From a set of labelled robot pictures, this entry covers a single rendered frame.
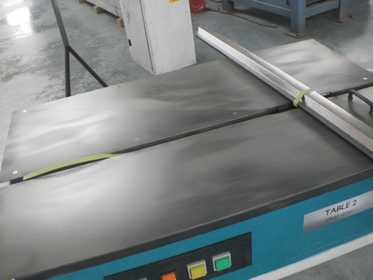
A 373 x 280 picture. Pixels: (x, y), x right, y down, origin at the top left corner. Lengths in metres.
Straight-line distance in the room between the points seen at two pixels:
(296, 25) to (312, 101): 2.53
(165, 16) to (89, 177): 2.08
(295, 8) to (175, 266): 2.85
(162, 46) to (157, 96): 1.82
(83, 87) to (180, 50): 0.78
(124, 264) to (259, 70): 0.60
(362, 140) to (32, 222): 0.60
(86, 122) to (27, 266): 0.40
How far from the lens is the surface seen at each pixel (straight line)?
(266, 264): 0.74
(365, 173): 0.70
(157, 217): 0.61
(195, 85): 0.97
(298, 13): 3.30
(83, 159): 0.77
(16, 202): 0.75
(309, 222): 0.71
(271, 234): 0.68
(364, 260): 1.51
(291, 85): 0.88
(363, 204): 0.76
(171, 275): 0.64
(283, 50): 1.13
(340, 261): 1.49
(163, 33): 2.73
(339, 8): 3.70
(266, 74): 0.96
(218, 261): 0.65
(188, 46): 2.85
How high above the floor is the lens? 1.17
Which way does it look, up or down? 34 degrees down
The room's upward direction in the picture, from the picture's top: 9 degrees counter-clockwise
